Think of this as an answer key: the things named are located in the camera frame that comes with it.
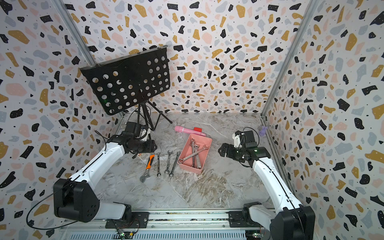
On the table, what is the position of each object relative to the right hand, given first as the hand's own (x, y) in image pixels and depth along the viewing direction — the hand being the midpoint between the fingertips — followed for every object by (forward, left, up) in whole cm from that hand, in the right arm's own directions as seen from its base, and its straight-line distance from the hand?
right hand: (225, 152), depth 80 cm
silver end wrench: (-6, +39, -16) cm, 42 cm away
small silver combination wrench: (+9, +35, -17) cm, 40 cm away
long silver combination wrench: (+4, +18, -15) cm, 24 cm away
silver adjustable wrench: (+11, +17, -15) cm, 25 cm away
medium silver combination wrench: (-6, +31, -16) cm, 35 cm away
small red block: (+28, +16, -15) cm, 36 cm away
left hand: (+4, +40, -1) cm, 40 cm away
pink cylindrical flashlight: (+27, +29, -13) cm, 42 cm away
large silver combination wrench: (-1, +25, -8) cm, 26 cm away
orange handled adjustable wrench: (-2, +46, -15) cm, 48 cm away
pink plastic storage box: (+11, +23, -16) cm, 30 cm away
